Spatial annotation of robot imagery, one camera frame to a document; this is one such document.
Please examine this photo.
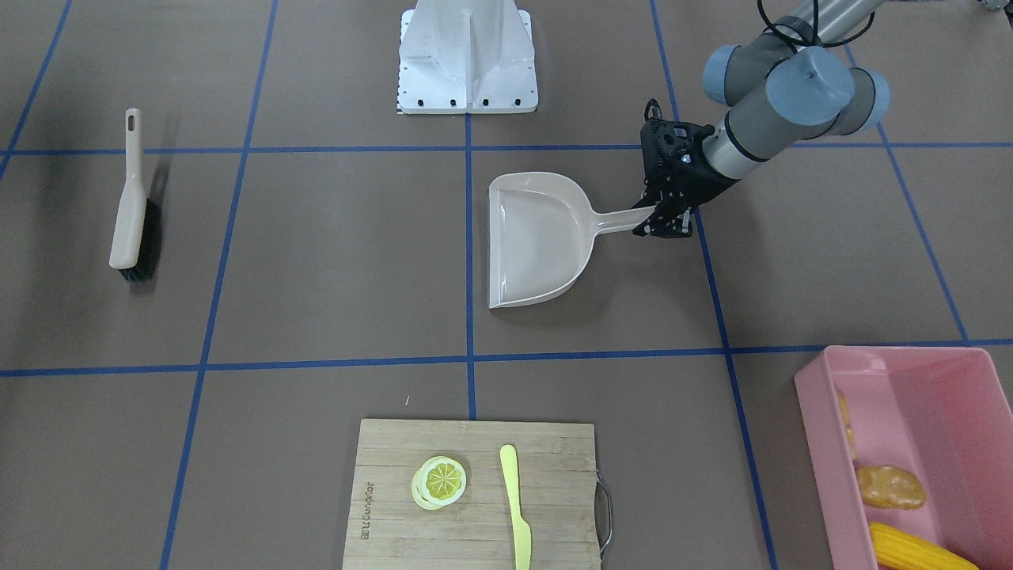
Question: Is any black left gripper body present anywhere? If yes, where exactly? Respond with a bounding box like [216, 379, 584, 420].
[639, 98, 738, 208]

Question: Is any beige plastic dustpan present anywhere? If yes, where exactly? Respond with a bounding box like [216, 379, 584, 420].
[488, 172, 654, 308]

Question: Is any brown toy fried chicken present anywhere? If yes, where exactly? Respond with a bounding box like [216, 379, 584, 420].
[856, 465, 927, 510]

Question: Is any yellow toy corn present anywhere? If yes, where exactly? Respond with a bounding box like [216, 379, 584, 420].
[868, 522, 978, 569]

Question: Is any beige hand brush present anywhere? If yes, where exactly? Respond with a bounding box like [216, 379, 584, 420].
[108, 108, 162, 283]

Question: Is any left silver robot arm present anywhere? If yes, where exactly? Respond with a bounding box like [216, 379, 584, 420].
[633, 1, 890, 238]

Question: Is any pink plastic bin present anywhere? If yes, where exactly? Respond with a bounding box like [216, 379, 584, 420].
[795, 346, 1012, 569]

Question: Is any yellow plastic knife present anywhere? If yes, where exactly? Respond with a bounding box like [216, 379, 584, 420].
[499, 444, 533, 569]

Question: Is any yellow lemon slice toy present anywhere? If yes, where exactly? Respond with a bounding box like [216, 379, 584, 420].
[410, 457, 468, 510]

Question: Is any wooden cutting board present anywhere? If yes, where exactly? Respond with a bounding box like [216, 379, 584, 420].
[341, 419, 601, 569]

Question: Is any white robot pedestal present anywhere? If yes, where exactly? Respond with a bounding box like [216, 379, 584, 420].
[396, 1, 540, 115]

